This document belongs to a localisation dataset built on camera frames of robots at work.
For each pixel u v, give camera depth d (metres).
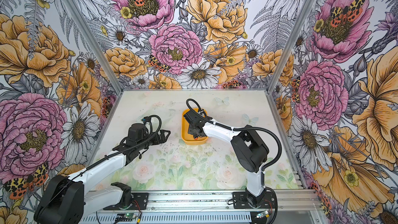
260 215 0.72
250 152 0.49
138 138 0.68
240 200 0.74
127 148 0.64
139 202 0.74
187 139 0.91
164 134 0.78
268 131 0.46
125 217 0.71
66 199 0.40
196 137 0.92
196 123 0.72
